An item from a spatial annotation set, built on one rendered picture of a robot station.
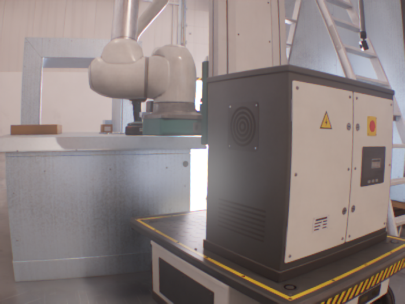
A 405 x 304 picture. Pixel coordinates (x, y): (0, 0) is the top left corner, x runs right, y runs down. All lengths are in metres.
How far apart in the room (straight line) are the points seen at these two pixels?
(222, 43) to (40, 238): 1.11
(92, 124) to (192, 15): 4.99
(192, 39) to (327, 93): 11.64
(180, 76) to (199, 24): 11.50
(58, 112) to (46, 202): 9.75
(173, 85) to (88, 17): 10.70
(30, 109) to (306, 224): 2.97
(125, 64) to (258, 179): 0.64
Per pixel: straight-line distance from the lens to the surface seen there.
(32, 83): 3.54
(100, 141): 1.59
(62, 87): 11.37
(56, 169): 1.60
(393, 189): 3.02
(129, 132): 1.86
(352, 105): 1.05
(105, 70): 1.29
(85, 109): 11.37
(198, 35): 12.64
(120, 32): 1.37
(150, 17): 1.61
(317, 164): 0.92
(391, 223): 2.12
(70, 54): 3.59
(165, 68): 1.28
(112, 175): 1.64
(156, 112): 1.30
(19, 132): 2.24
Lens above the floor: 0.69
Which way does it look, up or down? 4 degrees down
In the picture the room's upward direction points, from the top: 1 degrees clockwise
